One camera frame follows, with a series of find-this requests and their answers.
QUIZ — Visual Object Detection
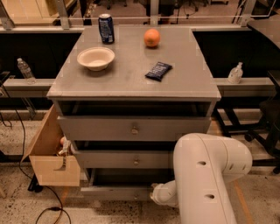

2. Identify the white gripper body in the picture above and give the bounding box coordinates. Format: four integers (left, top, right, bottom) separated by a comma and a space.
150, 183, 170, 206

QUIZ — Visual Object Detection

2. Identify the grey bottom drawer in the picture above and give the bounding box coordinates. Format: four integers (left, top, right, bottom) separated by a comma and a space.
80, 167, 176, 202

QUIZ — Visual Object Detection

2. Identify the grey drawer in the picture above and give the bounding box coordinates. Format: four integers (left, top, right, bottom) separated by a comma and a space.
71, 142, 175, 169
58, 116, 211, 142
80, 167, 176, 202

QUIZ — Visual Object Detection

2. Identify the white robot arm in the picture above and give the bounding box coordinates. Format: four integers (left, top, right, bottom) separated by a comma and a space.
150, 133, 252, 224

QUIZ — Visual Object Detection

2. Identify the grey middle drawer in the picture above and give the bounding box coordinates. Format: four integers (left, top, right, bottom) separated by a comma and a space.
71, 142, 175, 169

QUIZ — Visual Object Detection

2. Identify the grey top drawer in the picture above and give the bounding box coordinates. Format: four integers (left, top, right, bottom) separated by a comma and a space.
58, 116, 211, 142

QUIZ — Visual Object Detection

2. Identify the grey drawer cabinet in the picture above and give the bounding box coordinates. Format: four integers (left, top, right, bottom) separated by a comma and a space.
46, 24, 222, 202

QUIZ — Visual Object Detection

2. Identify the cardboard box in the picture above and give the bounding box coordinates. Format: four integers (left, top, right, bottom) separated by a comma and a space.
24, 106, 81, 186

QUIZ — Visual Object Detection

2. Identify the dark blue snack bag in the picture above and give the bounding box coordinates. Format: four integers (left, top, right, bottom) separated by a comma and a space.
145, 62, 172, 81

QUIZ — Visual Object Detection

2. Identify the black office chair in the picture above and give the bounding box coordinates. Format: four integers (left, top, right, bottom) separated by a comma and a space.
215, 69, 280, 175

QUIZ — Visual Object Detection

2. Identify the clear sanitizer pump bottle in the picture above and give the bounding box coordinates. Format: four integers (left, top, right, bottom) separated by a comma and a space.
227, 62, 243, 84

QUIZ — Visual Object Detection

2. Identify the white paper bowl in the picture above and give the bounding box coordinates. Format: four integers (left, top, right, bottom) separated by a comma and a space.
77, 47, 115, 71

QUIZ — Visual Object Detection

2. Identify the orange fruit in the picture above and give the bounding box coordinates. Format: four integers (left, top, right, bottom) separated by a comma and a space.
143, 29, 160, 47

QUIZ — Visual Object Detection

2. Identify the blue soda can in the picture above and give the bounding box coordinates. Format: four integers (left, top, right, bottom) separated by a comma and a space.
98, 13, 115, 44

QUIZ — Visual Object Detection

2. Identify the clear plastic water bottle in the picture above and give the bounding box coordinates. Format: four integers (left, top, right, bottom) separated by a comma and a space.
17, 58, 36, 85

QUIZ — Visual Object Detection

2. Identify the grey metal rail bench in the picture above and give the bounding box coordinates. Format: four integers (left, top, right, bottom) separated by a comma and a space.
1, 78, 276, 98

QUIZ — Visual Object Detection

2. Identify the black power cable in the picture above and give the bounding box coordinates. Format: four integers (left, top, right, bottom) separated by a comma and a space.
0, 84, 72, 224

